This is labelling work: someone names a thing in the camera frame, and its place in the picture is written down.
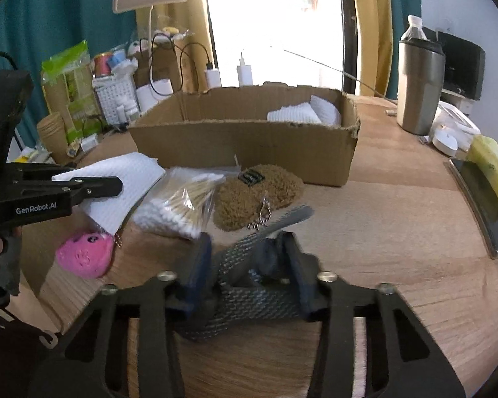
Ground bag of cotton swabs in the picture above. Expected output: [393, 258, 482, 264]
[130, 165, 238, 241]

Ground teal curtain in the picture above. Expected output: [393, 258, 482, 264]
[0, 0, 138, 144]
[382, 0, 421, 99]

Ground black charging cable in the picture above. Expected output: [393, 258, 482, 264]
[148, 41, 213, 94]

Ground dark door frame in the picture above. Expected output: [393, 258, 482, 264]
[336, 0, 365, 94]

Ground steel tumbler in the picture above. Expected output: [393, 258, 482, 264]
[396, 38, 446, 136]

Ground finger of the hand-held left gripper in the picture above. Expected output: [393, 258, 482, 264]
[2, 163, 77, 180]
[52, 175, 123, 209]

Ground small plush toys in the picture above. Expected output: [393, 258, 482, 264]
[128, 26, 185, 51]

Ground yellow tissue pack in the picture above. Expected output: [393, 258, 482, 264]
[466, 135, 498, 211]

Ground dark smartphone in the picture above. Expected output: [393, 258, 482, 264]
[447, 157, 498, 260]

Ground cardboard box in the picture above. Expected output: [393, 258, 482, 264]
[126, 84, 362, 187]

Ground red can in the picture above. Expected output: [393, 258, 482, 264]
[93, 52, 114, 78]

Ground white plastic basket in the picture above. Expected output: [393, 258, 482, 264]
[92, 75, 141, 126]

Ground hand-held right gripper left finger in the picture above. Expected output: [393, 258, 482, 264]
[27, 233, 217, 398]

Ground black computer tower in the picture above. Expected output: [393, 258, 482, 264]
[435, 30, 486, 101]

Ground grey woven strap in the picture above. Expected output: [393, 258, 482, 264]
[186, 205, 316, 343]

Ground pink plush toy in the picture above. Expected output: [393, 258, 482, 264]
[55, 232, 117, 280]

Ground clear water bottle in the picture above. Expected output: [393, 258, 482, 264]
[402, 15, 426, 43]

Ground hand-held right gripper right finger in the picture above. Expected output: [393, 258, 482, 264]
[279, 231, 470, 398]

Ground white charger with grey cable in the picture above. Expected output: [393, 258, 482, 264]
[236, 49, 252, 88]

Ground brown paper bag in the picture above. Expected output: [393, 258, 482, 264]
[133, 42, 184, 89]

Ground green snack package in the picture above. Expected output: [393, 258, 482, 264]
[41, 40, 105, 147]

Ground white plastic container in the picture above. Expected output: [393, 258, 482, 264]
[431, 100, 481, 156]

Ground brown plush pouch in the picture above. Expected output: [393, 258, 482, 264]
[213, 165, 305, 232]

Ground white waffle cloth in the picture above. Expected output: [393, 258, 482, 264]
[267, 105, 322, 125]
[309, 95, 343, 126]

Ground yellow curtain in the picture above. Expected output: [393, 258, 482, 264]
[349, 0, 396, 97]
[133, 0, 217, 92]

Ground stack of paper cups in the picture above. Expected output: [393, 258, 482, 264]
[37, 112, 74, 165]

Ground white round device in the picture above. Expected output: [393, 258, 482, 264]
[433, 126, 460, 155]

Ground white charger with black cable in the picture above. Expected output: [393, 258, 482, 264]
[204, 63, 222, 91]

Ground white tissue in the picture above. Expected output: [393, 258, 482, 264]
[52, 152, 167, 236]

